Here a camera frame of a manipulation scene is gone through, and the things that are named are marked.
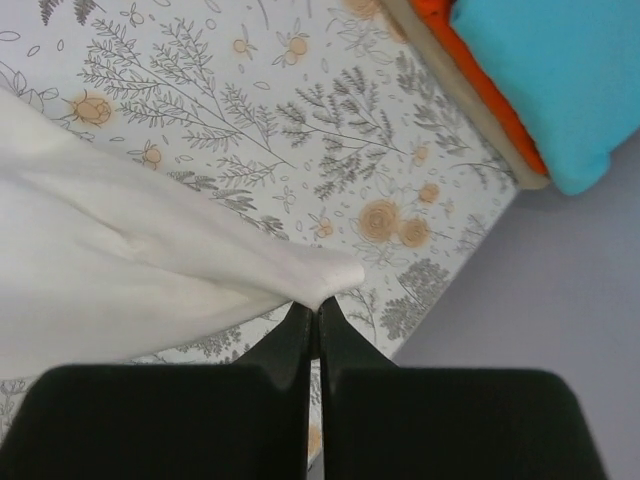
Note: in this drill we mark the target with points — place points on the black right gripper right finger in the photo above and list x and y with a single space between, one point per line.
383 421

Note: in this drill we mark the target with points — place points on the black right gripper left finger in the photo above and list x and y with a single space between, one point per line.
244 420

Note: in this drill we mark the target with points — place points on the white t shirt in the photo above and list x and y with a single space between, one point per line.
103 260

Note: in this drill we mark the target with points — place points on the folded beige t shirt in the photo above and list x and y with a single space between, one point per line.
451 78

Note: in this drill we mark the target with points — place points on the folded blue t shirt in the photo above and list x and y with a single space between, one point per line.
570 70

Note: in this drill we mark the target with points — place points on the folded orange t shirt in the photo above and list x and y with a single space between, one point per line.
437 16

